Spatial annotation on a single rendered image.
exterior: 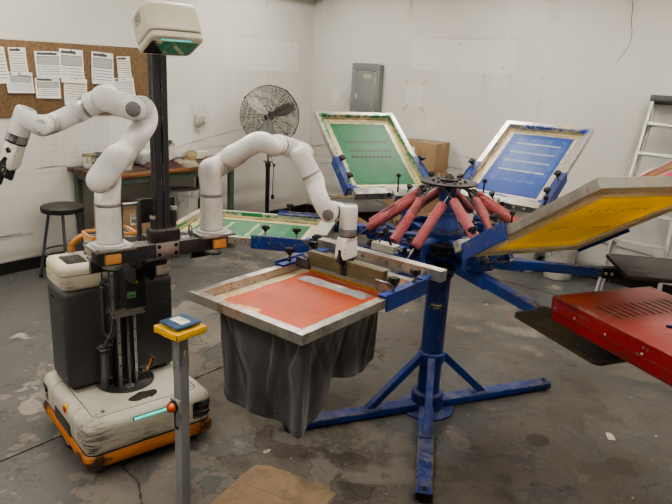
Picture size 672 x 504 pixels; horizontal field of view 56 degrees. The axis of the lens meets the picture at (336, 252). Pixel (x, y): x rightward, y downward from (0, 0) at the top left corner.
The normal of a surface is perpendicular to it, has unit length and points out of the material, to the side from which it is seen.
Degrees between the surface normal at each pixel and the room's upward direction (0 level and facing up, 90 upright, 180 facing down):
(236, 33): 90
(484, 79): 90
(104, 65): 89
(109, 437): 90
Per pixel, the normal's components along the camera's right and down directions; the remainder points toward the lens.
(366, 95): -0.62, 0.18
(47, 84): 0.78, 0.19
